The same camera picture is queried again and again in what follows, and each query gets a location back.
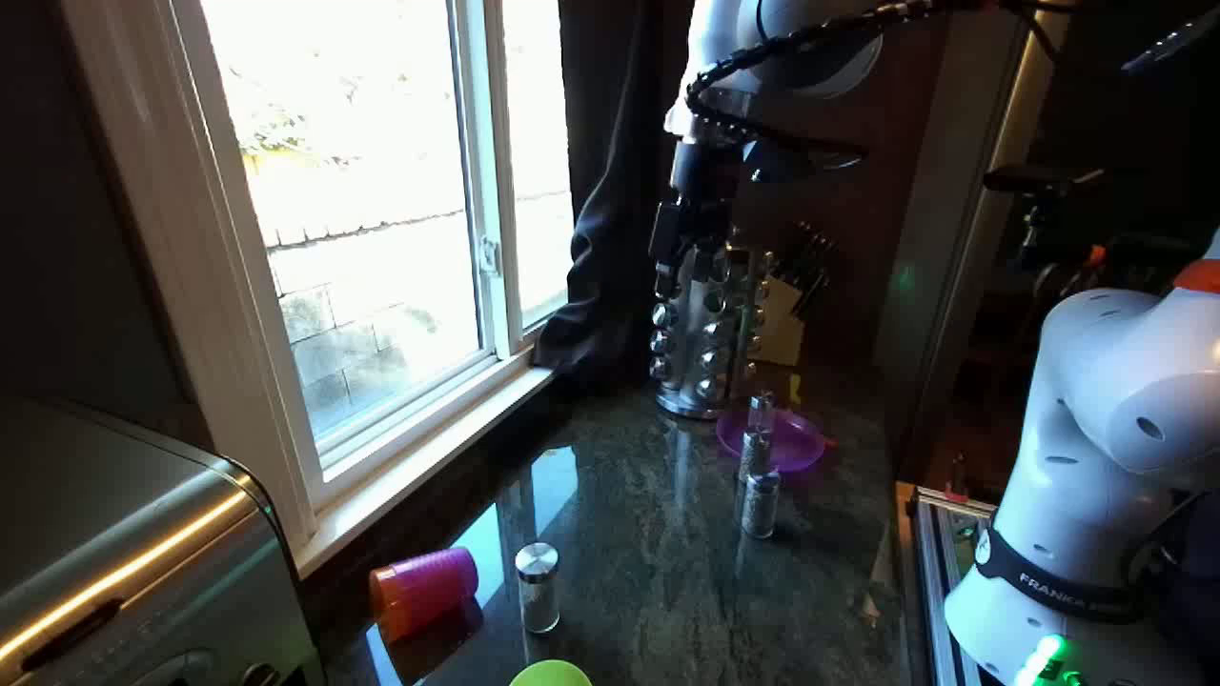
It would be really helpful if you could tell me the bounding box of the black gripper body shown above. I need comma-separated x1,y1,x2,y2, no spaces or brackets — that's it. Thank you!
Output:
649,140,735,290

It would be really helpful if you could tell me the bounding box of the silver toaster oven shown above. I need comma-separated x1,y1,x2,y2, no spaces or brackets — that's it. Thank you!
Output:
0,398,324,686

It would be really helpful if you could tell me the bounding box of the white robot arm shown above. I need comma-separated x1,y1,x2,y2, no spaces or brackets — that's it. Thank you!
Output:
650,0,1220,686

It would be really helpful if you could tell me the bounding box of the wooden knife block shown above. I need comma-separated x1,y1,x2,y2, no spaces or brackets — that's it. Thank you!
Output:
749,220,833,366

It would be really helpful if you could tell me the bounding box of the green plastic cup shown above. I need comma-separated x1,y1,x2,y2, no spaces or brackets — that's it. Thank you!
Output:
512,661,590,686

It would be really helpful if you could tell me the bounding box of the dark curtain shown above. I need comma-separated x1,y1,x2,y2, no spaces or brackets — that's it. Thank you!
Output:
537,0,688,389

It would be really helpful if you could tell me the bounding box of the pink plastic cup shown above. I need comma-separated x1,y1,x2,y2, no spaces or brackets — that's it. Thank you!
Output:
368,548,479,641

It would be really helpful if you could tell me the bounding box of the white window frame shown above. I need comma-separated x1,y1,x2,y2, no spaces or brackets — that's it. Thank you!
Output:
59,0,551,577

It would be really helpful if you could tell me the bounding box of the purple plastic plate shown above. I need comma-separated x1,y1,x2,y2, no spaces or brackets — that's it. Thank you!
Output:
716,408,831,476

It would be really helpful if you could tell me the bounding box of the silver rotating spice rack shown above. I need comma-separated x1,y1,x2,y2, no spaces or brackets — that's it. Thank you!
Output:
649,244,772,421

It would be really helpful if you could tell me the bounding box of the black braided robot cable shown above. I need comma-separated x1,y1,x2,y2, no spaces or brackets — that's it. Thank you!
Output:
682,0,945,157

